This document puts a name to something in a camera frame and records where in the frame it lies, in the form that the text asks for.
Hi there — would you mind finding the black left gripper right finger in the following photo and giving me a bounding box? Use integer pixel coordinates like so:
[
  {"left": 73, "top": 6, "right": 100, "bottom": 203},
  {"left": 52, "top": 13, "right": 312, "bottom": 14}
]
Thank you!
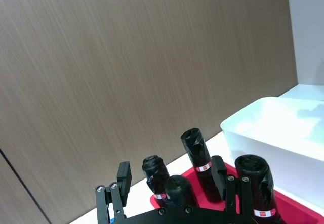
[{"left": 211, "top": 155, "right": 254, "bottom": 216}]

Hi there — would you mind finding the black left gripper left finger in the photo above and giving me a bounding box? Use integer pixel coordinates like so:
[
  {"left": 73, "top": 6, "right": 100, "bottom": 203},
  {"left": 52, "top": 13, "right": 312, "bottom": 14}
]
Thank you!
[{"left": 95, "top": 161, "right": 133, "bottom": 224}]

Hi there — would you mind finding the black bag roll, tall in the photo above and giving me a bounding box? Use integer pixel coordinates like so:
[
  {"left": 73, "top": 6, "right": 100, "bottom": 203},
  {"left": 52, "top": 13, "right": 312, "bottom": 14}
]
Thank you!
[{"left": 180, "top": 127, "right": 224, "bottom": 203}]

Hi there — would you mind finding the black bag roll, thick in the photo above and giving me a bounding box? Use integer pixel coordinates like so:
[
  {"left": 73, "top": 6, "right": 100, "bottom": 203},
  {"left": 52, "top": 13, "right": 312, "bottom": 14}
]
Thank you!
[{"left": 234, "top": 154, "right": 287, "bottom": 224}]

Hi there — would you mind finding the black bag roll, short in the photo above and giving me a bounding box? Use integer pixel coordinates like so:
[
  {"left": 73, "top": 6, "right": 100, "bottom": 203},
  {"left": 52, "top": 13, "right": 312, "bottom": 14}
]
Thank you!
[{"left": 164, "top": 174, "right": 200, "bottom": 209}]

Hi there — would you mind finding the black bag roll, small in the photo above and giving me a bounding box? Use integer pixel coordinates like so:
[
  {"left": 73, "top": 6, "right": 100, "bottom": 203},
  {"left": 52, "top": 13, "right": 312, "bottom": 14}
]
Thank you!
[{"left": 141, "top": 155, "right": 171, "bottom": 201}]

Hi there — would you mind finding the white plastic bin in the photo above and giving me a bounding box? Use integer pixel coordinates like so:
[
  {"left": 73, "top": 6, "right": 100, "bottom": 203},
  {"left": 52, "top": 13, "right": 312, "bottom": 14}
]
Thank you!
[{"left": 220, "top": 96, "right": 324, "bottom": 210}]

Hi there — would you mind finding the red plastic tray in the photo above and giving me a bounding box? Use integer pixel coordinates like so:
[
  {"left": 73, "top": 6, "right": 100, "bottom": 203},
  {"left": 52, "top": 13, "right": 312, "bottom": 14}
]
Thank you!
[{"left": 149, "top": 161, "right": 324, "bottom": 224}]

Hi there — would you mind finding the brown wood grain wall panel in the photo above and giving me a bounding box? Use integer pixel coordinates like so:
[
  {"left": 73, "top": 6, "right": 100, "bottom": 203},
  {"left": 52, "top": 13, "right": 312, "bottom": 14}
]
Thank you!
[{"left": 0, "top": 0, "right": 299, "bottom": 224}]

